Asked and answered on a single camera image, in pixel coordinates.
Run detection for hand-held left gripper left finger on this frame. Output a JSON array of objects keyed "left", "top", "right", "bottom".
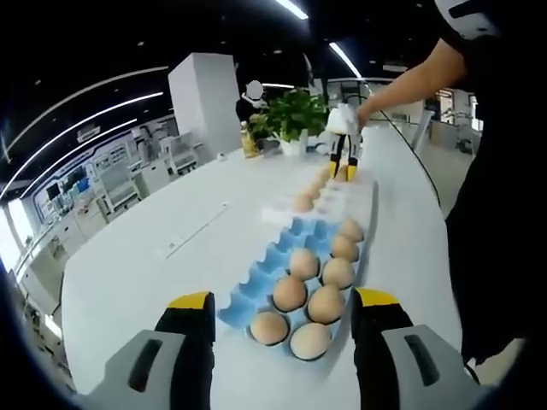
[{"left": 97, "top": 290, "right": 218, "bottom": 410}]

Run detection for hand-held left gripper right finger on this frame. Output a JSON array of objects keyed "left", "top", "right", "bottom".
[{"left": 350, "top": 287, "right": 482, "bottom": 410}]

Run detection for group of brown eggs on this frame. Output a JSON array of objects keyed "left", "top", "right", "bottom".
[{"left": 250, "top": 217, "right": 365, "bottom": 362}]

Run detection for blue egg tray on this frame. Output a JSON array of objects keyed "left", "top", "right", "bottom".
[{"left": 215, "top": 215, "right": 368, "bottom": 362}]

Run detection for white foam egg tray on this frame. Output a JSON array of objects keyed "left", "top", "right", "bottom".
[{"left": 259, "top": 168, "right": 380, "bottom": 230}]

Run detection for person's right hand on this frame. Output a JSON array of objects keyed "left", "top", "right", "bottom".
[{"left": 356, "top": 101, "right": 380, "bottom": 129}]

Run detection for potted green plant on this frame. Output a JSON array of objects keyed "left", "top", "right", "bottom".
[{"left": 247, "top": 87, "right": 330, "bottom": 157}]

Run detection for person's beige trousers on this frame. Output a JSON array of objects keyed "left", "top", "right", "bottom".
[{"left": 465, "top": 341, "right": 527, "bottom": 382}]

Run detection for straight ceiling light bar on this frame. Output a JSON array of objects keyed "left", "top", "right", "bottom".
[
  {"left": 328, "top": 41, "right": 360, "bottom": 78},
  {"left": 275, "top": 0, "right": 309, "bottom": 19}
]

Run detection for white table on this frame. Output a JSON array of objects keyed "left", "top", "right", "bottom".
[{"left": 59, "top": 126, "right": 461, "bottom": 410}]

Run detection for small yellow object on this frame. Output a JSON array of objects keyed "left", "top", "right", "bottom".
[{"left": 239, "top": 121, "right": 260, "bottom": 159}]

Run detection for white square pillar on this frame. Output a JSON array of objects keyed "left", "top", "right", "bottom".
[{"left": 167, "top": 51, "right": 241, "bottom": 157}]

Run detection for white chest-worn device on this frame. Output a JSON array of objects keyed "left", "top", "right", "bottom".
[{"left": 433, "top": 0, "right": 499, "bottom": 42}]

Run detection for person's black shirt torso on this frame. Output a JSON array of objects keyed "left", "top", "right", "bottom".
[{"left": 442, "top": 25, "right": 547, "bottom": 368}]

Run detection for row of white workbenches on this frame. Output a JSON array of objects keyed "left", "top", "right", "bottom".
[{"left": 12, "top": 114, "right": 215, "bottom": 274}]

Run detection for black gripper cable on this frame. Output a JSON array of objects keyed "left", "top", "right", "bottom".
[{"left": 379, "top": 110, "right": 442, "bottom": 208}]

